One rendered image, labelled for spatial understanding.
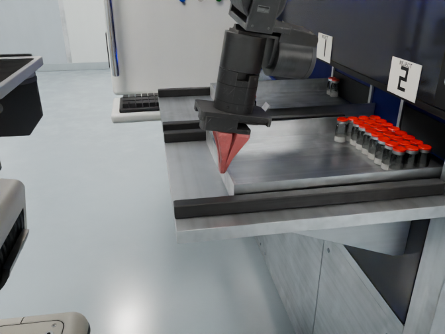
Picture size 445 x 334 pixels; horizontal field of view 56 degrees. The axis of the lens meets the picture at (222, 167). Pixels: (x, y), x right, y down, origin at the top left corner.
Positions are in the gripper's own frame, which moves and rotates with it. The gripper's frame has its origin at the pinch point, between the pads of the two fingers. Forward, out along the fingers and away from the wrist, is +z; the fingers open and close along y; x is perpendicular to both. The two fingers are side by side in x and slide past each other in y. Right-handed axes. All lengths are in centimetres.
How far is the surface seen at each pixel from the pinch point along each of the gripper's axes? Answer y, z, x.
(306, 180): 10.8, -1.5, -6.3
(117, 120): -16, 15, 66
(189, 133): -2.3, 2.0, 20.4
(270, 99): 22, -1, 47
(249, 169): 6.1, 2.2, 5.0
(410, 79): 29.8, -16.1, 4.2
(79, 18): -77, 33, 546
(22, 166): -78, 104, 225
